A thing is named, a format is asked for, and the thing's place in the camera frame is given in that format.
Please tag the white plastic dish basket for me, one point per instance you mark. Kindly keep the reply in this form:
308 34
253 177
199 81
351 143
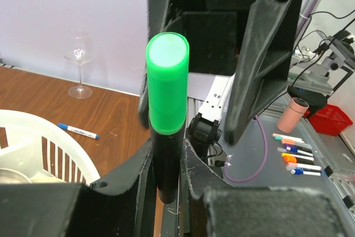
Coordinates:
34 150

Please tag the clear wine glass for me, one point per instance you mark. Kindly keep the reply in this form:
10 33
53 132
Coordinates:
80 50

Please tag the orange capped marker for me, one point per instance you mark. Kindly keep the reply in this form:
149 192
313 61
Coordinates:
294 143

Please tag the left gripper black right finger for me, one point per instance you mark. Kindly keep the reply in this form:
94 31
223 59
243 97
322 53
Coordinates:
218 209

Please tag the green highlighter cap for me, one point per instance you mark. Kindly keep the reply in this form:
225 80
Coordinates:
167 66

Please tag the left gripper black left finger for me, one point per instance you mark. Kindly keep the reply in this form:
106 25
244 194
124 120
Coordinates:
121 203

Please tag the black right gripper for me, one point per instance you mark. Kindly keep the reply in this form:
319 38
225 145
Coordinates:
214 30

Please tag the pink capped marker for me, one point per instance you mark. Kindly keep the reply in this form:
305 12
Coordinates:
303 166

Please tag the orange black marker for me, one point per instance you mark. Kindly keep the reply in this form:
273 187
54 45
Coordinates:
291 159

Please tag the teal capped marker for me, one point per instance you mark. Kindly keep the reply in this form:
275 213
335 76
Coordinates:
280 137

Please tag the yellow capped marker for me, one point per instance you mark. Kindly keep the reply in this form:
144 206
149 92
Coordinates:
298 156

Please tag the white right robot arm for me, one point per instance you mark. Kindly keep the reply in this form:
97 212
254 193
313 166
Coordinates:
208 125

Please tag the aluminium frame rail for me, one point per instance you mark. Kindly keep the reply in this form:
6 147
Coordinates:
255 161

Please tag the pink cylindrical tumbler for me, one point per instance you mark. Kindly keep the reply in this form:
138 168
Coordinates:
292 115

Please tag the white blue marker pen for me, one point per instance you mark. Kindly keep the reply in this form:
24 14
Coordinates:
78 131

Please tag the purple capped marker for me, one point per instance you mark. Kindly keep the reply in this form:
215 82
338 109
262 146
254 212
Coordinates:
294 151

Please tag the black green highlighter pen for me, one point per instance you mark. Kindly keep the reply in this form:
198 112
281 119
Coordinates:
166 160

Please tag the microscope on stand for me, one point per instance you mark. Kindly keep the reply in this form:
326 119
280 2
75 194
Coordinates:
310 70

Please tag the red plastic crate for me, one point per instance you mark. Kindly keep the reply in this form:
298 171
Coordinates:
330 120

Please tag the dark blue capped marker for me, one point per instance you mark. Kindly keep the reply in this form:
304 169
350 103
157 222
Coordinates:
303 172

